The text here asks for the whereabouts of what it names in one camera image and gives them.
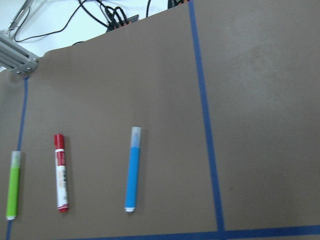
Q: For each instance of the aluminium frame post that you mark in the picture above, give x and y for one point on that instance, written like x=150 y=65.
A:
x=14 y=57

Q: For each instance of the red marker pen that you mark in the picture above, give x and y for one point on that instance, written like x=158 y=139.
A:
x=61 y=173

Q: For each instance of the green highlighter pen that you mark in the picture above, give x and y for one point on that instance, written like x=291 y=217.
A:
x=13 y=186

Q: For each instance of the blue marker pen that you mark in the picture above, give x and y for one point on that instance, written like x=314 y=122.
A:
x=133 y=170

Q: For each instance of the orange black connector strip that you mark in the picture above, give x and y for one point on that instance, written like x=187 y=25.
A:
x=116 y=17

